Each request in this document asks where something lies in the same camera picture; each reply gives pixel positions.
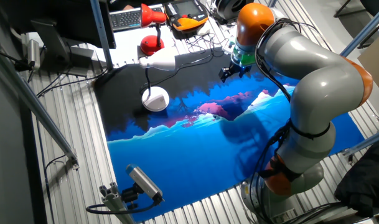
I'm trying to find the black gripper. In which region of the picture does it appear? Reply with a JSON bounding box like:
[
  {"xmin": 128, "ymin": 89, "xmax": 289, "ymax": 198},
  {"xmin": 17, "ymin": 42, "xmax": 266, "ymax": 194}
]
[{"xmin": 218, "ymin": 60, "xmax": 253, "ymax": 83}]

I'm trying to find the white desk lamp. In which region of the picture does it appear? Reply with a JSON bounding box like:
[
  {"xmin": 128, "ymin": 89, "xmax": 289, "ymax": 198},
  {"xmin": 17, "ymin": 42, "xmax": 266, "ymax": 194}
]
[{"xmin": 138, "ymin": 46, "xmax": 177, "ymax": 113}]

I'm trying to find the red desk lamp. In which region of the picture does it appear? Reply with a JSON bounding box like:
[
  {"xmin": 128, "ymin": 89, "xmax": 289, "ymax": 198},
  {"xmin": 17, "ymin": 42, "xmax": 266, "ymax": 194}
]
[{"xmin": 139, "ymin": 2, "xmax": 167, "ymax": 57}]

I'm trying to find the white computer mouse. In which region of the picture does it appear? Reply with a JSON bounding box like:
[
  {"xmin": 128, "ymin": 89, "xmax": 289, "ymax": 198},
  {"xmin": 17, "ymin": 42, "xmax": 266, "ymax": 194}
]
[{"xmin": 196, "ymin": 24, "xmax": 212, "ymax": 37}]

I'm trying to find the grey and orange teach pendant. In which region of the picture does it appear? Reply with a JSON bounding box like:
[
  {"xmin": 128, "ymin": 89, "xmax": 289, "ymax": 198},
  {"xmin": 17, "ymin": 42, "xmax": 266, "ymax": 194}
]
[{"xmin": 163, "ymin": 0, "xmax": 210, "ymax": 40}]

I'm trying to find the blue landscape print mat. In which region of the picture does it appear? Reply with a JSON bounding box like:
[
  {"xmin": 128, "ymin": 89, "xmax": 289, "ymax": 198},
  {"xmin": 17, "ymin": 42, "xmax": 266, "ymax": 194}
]
[{"xmin": 93, "ymin": 46, "xmax": 366, "ymax": 223}]

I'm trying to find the black computer keyboard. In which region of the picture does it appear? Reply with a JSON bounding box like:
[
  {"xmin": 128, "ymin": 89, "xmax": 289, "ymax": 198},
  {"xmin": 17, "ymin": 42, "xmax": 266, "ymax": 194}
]
[{"xmin": 109, "ymin": 3, "xmax": 165, "ymax": 32}]

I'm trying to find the brown cardboard sheet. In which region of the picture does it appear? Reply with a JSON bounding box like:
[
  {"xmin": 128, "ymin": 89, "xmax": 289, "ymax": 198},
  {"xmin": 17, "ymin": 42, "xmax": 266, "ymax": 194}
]
[{"xmin": 357, "ymin": 29, "xmax": 379, "ymax": 100}]

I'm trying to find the black office chair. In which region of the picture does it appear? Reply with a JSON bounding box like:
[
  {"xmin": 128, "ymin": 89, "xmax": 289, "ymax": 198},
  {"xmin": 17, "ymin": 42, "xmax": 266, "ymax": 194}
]
[{"xmin": 334, "ymin": 0, "xmax": 379, "ymax": 49}]

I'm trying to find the black fabric bag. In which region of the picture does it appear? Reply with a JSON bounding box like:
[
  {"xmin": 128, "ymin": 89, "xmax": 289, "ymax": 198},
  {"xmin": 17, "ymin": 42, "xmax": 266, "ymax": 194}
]
[{"xmin": 334, "ymin": 116, "xmax": 379, "ymax": 218}]

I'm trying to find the black computer monitor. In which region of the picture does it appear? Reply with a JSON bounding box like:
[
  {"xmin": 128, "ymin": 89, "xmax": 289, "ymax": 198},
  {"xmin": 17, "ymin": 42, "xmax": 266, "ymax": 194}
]
[{"xmin": 0, "ymin": 0, "xmax": 117, "ymax": 77}]

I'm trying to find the silver cylindrical device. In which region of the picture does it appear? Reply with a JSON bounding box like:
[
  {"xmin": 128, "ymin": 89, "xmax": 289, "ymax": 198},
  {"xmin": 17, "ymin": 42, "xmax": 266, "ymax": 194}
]
[{"xmin": 26, "ymin": 39, "xmax": 41, "ymax": 71}]

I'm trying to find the green wrist mount ring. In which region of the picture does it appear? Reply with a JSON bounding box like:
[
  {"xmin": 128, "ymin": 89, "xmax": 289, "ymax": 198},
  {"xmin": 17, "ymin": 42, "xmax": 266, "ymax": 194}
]
[{"xmin": 231, "ymin": 42, "xmax": 257, "ymax": 67}]

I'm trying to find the thin black cable tangle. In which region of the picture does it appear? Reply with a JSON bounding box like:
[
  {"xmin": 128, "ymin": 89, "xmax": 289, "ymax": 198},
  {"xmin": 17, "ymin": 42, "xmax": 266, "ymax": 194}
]
[{"xmin": 185, "ymin": 32, "xmax": 231, "ymax": 56}]

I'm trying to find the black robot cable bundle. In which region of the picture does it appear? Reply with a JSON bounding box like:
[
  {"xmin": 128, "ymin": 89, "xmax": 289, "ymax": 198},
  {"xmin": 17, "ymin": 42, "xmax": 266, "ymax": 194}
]
[{"xmin": 246, "ymin": 17, "xmax": 333, "ymax": 224}]

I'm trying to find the grey camera with blue end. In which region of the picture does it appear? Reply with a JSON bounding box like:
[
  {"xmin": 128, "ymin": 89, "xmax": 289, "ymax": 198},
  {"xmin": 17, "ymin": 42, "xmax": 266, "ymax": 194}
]
[{"xmin": 125, "ymin": 164, "xmax": 165, "ymax": 205}]

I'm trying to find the black camera ball mount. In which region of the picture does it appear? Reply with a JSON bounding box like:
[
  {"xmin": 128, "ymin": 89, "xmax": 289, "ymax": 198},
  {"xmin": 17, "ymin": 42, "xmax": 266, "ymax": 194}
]
[{"xmin": 120, "ymin": 183, "xmax": 144, "ymax": 210}]

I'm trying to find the aluminium profile camera post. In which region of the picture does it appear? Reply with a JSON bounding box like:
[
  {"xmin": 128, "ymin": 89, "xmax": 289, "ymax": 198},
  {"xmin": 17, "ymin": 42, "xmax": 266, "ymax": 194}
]
[{"xmin": 98, "ymin": 182, "xmax": 136, "ymax": 224}]

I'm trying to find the black camera cable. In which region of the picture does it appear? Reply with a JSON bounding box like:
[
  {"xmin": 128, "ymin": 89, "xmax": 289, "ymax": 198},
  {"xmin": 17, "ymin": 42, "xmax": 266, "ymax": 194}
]
[{"xmin": 85, "ymin": 198, "xmax": 161, "ymax": 215}]

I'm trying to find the black cable with plug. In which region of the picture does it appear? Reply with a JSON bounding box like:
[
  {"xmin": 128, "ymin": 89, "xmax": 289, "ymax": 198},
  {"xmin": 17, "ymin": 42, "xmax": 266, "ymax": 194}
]
[{"xmin": 0, "ymin": 46, "xmax": 34, "ymax": 73}]

